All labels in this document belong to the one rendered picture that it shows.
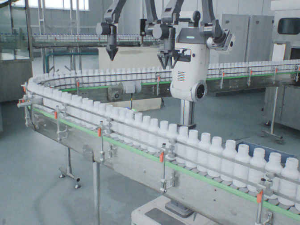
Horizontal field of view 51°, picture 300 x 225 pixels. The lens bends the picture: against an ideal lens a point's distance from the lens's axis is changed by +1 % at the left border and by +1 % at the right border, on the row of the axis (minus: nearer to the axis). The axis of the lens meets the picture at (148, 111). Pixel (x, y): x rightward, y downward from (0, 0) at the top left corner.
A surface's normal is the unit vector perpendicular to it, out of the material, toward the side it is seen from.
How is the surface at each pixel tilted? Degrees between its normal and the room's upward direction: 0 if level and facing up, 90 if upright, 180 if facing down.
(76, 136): 90
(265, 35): 90
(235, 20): 90
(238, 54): 90
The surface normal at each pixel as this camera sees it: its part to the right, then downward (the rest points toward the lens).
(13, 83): 0.72, 0.19
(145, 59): 0.46, 0.24
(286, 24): -0.89, 0.11
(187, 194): -0.70, 0.18
